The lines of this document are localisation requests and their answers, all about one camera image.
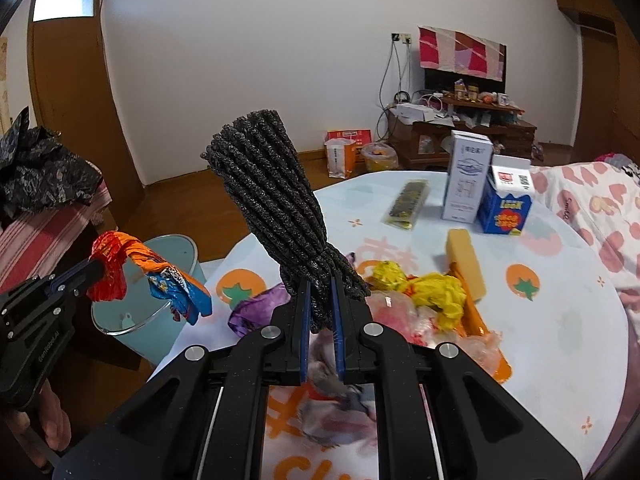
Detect yellow bin with bag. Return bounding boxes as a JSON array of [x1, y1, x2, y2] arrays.
[[360, 142, 400, 173]]

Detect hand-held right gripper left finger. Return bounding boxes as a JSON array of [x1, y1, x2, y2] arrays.
[[52, 279, 314, 480]]

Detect orange cardboard box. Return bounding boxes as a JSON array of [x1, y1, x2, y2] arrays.
[[325, 128, 374, 149]]

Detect hanging grey cables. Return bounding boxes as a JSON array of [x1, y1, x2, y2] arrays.
[[377, 40, 412, 112]]

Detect small yellow crumpled wrapper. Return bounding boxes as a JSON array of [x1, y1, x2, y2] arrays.
[[367, 260, 410, 292]]

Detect person's left hand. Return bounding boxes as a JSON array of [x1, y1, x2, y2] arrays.
[[0, 382, 73, 453]]

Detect green black snack packet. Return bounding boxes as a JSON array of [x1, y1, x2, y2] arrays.
[[382, 178, 431, 231]]

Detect wooden wardrobe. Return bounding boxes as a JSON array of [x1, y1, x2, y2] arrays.
[[549, 0, 640, 167]]

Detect clear red-print plastic bag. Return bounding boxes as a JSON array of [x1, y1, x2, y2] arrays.
[[414, 306, 504, 377]]

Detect fruit-print white tablecloth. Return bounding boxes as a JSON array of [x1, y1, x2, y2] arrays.
[[149, 167, 632, 480]]

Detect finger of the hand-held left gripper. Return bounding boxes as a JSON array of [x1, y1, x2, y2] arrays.
[[46, 259, 108, 306]]

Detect pink plastic bag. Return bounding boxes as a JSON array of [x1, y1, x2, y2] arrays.
[[366, 290, 437, 347]]

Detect white orange paper bag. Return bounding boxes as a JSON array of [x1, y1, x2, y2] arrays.
[[324, 138, 359, 180]]

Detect orange blue snack wrapper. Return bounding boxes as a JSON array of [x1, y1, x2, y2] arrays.
[[87, 230, 214, 325]]

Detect crumpled grey white wrapper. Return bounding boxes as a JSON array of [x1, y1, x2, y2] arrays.
[[294, 334, 382, 457]]

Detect purple wrapper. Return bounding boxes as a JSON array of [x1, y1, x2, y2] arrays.
[[227, 283, 292, 337]]

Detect large yellow crumpled wrapper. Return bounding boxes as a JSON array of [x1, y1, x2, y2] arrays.
[[406, 272, 469, 332]]

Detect yellow sponge block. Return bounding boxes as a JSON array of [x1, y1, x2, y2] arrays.
[[445, 228, 488, 303]]

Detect wooden television cabinet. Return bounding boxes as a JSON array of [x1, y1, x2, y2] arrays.
[[387, 97, 539, 171]]

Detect patterned cloth covered television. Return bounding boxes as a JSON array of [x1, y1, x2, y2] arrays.
[[417, 24, 507, 83]]

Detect dark grey knitted glove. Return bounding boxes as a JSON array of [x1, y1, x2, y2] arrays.
[[204, 108, 372, 334]]

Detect blue white carton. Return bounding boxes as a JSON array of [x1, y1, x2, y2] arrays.
[[476, 154, 539, 238]]

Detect pink heart blanket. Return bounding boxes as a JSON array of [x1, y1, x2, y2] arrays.
[[527, 159, 640, 312]]

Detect tall white carton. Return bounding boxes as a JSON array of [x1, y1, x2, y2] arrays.
[[441, 129, 495, 225]]

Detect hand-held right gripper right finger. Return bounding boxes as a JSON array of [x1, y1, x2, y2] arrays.
[[330, 277, 589, 480]]

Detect wooden door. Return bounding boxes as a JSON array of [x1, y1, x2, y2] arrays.
[[27, 0, 147, 187]]

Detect white flat box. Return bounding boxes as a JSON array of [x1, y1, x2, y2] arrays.
[[394, 102, 437, 124]]

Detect orange plastic wrapper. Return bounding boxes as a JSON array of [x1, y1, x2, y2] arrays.
[[446, 260, 514, 386]]

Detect light blue trash bin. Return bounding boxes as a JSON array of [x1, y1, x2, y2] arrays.
[[90, 233, 207, 367]]

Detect black crumpled plastic bag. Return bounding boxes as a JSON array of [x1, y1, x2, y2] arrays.
[[0, 107, 104, 222]]

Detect red striped cloth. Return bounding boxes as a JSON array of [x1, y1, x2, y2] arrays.
[[0, 180, 113, 297]]

